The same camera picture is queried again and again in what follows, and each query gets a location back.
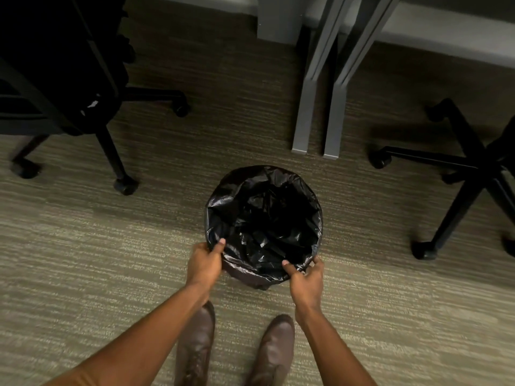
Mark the person's right hand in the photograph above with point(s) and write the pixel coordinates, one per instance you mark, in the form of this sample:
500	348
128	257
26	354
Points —
307	285

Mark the person's left hand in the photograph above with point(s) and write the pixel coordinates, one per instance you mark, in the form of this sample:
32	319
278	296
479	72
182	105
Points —
203	267

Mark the black plastic bag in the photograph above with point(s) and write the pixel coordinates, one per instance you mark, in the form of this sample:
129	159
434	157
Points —
241	245

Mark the person's left forearm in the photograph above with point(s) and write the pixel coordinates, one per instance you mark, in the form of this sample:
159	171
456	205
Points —
149	341

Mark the person's right forearm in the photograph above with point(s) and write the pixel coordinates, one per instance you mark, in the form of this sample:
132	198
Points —
334	349

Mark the brown leather right shoe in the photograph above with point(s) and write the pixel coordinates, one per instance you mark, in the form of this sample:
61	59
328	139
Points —
273	349

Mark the brown leather shoe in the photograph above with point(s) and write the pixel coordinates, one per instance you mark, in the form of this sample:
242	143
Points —
273	349
195	349

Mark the brown leather left shoe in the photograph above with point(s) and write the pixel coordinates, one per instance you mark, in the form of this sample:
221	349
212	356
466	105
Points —
195	349

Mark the grey metal desk leg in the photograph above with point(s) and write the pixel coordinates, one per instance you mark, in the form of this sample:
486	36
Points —
303	116
336	124

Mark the black office chair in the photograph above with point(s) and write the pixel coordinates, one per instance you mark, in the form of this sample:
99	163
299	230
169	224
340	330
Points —
474	164
52	56

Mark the grey metal box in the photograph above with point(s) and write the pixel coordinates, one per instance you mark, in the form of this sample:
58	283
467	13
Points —
279	18

